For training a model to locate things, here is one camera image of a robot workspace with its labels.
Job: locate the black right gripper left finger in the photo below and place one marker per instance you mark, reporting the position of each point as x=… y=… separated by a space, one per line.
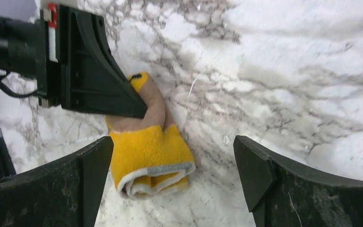
x=66 y=192

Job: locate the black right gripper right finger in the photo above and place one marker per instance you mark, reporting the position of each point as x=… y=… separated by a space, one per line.
x=281 y=192

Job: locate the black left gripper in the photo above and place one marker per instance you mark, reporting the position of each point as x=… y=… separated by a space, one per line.
x=67 y=53

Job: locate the brown yellow bear towel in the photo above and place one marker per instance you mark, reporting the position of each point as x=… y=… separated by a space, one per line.
x=149 y=155

